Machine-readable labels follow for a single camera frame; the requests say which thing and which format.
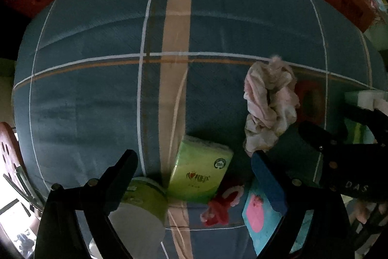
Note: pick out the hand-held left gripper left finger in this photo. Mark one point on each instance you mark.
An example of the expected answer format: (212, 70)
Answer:
(119, 186)

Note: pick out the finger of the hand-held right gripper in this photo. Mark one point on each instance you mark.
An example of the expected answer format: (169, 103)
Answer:
(321, 143)
(372, 122)

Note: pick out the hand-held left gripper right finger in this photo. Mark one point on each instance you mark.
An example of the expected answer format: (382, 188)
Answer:
(269, 183)

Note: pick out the white storage box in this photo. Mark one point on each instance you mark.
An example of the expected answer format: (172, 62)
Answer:
(366, 98)

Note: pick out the pink cloth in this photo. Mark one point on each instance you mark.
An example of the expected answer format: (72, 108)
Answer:
(266, 107)

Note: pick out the green tissue pack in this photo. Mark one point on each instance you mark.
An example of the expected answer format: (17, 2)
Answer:
(200, 171)

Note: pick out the person's right hand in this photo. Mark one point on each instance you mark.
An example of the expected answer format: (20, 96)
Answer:
(366, 212)

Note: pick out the teal card with pink figure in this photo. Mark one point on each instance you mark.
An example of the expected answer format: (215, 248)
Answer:
(257, 216)

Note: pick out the white canister with green label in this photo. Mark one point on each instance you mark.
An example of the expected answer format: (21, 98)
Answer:
(142, 216)

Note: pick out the red pink fuzzy toy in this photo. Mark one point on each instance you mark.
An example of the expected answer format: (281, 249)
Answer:
(219, 207)

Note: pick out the red chair with holes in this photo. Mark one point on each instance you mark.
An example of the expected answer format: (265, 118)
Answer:
(12, 152)

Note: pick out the blue plaid bedsheet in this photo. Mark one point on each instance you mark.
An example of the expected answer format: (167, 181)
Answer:
(91, 64)

